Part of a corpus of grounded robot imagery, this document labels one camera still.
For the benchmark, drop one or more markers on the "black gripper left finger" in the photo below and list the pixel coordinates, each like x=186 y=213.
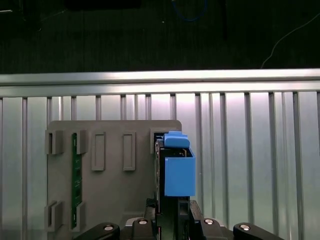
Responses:
x=146 y=230

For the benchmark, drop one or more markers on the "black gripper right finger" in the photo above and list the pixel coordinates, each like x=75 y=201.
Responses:
x=195 y=230

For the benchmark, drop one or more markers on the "grey parts rack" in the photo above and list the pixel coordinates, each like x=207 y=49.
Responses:
x=112 y=187

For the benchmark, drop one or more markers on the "hard disk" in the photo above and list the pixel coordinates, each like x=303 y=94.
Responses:
x=180 y=175

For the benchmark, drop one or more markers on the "green RAM stick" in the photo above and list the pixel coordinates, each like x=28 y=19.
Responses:
x=77 y=180

